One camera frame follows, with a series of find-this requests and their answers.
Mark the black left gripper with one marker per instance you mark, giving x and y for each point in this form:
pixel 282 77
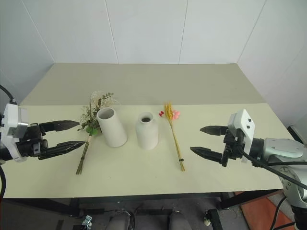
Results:
pixel 32 145

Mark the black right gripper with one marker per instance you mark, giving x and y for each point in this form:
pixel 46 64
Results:
pixel 232 146

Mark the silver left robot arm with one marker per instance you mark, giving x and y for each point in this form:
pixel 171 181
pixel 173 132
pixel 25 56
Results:
pixel 5 153

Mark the white cylindrical vase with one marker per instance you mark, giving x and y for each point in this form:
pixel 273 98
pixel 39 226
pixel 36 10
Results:
pixel 112 130

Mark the white narrow-neck bottle vase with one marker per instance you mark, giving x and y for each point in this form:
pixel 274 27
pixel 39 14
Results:
pixel 146 135

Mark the green dried flower bouquet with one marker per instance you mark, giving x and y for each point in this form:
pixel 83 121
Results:
pixel 91 119

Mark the yellow wheat pink flower bouquet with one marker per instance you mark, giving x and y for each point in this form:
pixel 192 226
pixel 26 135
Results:
pixel 169 111

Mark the caster wheel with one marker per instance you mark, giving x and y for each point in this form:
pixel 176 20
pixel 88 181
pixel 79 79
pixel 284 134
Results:
pixel 207 218
pixel 86 221

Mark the orange floor mat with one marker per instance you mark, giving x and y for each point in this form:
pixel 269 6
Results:
pixel 261 210

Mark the dark rounded shape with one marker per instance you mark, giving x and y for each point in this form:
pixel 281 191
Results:
pixel 178 221
pixel 120 221

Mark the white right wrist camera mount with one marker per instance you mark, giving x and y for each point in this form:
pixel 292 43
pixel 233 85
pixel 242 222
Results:
pixel 244 124

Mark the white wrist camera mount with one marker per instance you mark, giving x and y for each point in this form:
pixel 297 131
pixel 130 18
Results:
pixel 12 117
pixel 244 124

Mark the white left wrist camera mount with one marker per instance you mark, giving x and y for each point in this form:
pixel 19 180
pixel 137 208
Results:
pixel 12 117

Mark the black table frame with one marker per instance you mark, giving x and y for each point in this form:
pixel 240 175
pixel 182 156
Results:
pixel 239 200

